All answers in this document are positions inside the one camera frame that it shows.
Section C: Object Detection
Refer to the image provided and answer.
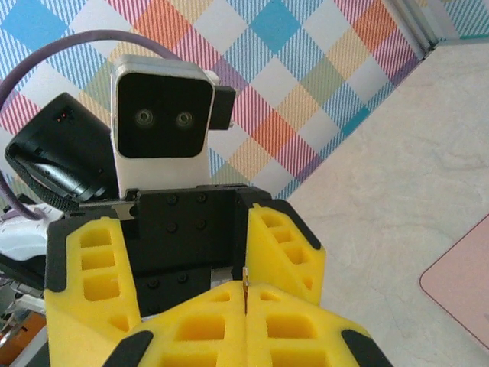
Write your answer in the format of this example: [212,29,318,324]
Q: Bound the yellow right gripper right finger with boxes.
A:
[244,282,394,367]

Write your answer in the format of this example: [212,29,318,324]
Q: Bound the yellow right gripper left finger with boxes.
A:
[101,283,246,367]

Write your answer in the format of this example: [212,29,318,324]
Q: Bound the pink tin box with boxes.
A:
[418,213,489,355]

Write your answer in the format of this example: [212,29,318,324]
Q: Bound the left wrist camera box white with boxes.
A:
[109,54,237,193]

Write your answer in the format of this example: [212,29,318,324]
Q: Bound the aluminium corner post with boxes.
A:
[392,0,444,61]

